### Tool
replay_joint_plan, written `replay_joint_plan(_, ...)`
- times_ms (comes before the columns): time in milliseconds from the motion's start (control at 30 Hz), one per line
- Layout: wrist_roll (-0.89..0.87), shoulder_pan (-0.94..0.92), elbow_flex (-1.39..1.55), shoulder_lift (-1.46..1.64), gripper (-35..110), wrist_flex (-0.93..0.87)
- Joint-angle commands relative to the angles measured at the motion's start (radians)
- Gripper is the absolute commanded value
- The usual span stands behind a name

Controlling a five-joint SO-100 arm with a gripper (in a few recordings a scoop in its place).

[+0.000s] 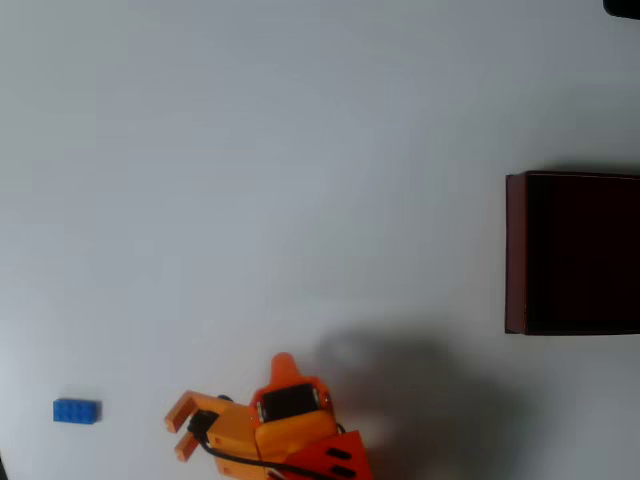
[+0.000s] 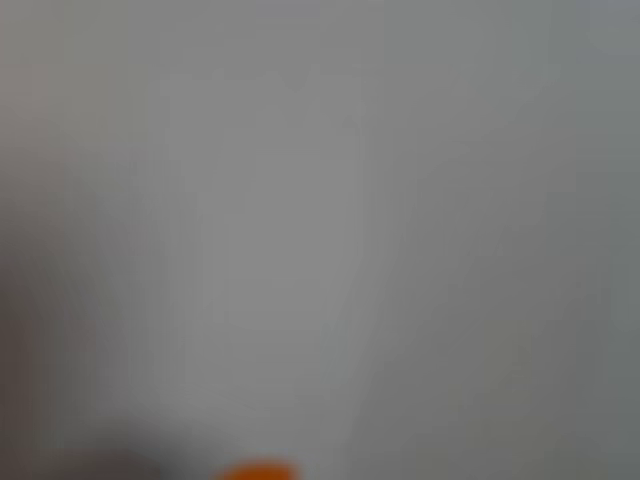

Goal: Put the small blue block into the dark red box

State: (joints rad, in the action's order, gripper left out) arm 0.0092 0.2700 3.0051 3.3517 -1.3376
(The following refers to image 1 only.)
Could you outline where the dark red box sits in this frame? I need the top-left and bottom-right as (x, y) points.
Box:
(504, 170), (640, 337)

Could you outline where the blue lego brick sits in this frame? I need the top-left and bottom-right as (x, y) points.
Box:
(52, 398), (102, 424)

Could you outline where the black object at corner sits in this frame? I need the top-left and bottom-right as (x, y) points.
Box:
(601, 0), (640, 21)

